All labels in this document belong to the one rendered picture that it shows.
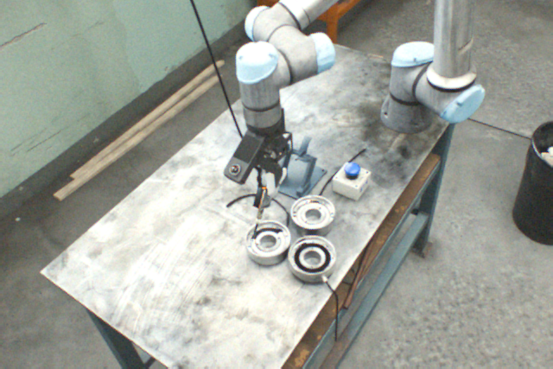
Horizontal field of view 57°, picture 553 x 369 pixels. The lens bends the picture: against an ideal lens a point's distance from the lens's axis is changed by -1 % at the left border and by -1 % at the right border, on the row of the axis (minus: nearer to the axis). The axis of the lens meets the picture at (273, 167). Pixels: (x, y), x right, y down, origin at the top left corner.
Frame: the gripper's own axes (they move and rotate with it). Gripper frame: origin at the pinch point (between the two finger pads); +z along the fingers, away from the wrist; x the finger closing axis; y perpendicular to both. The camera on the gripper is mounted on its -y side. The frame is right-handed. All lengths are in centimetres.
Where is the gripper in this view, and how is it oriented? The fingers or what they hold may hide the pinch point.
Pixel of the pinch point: (264, 192)
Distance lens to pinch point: 115.5
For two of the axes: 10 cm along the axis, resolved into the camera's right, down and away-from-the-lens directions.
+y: 5.5, -6.1, 5.7
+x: -8.3, -3.5, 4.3
